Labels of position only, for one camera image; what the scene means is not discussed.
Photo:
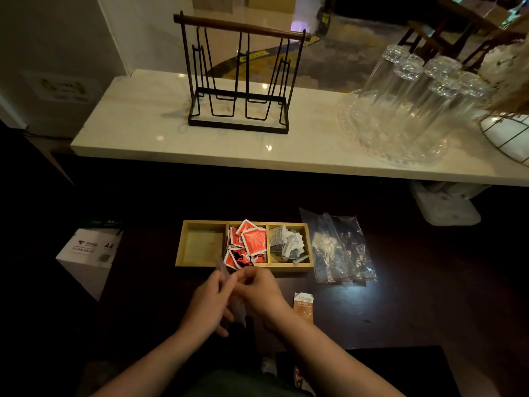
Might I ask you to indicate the person's left hand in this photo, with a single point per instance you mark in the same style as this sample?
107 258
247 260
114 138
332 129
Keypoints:
203 306

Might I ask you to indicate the person's right hand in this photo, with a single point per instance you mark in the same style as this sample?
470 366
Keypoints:
261 294

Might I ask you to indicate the person's left thumb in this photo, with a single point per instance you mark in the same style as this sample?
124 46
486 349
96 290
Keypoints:
228 280

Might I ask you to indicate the person's right thumb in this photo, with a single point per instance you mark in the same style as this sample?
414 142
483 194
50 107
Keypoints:
244 274

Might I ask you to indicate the small clear plastic bag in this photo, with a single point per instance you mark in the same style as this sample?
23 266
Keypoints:
237 310

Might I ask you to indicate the person's left forearm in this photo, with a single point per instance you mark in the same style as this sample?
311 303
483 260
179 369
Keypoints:
148 365

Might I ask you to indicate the person's right forearm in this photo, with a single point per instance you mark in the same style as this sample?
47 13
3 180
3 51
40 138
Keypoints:
330 359

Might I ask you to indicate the pile of red packets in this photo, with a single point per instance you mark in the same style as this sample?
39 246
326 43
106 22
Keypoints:
252 241

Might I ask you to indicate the wooden compartment tray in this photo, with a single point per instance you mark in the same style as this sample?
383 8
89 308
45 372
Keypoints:
202 246

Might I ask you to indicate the pile of grey white packets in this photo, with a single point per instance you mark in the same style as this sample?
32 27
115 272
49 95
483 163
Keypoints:
287 243

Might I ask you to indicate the brown and white sachet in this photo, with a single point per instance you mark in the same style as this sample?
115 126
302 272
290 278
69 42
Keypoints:
303 306

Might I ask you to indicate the crumpled clear plastic bag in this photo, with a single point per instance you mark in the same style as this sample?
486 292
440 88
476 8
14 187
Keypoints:
355 248
326 248

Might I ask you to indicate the person's white shoe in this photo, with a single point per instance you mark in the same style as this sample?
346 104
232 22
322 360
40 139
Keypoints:
268 365

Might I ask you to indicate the person's green trousers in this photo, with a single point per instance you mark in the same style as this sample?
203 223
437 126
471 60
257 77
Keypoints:
244 386

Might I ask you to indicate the green and black box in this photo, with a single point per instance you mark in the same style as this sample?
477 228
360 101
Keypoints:
105 223

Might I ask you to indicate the white paper carton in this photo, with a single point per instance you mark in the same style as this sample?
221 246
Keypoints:
89 258

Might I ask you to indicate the black metal cup rack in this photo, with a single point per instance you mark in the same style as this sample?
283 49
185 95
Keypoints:
237 97

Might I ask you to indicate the clear glass serving tray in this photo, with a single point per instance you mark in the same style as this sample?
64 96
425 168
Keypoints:
372 136

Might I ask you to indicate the white plastic appliance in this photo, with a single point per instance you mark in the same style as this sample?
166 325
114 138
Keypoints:
446 204

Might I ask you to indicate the clear drinking glass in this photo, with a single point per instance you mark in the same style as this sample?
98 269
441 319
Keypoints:
430 123
465 107
434 90
382 78
396 103

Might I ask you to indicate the wooden chair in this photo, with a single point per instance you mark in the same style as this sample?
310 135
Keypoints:
454 26

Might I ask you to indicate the white dried flower bunch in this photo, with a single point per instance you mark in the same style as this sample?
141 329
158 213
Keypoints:
506 74

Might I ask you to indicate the wall label sticker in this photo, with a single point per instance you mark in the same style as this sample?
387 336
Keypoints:
62 87

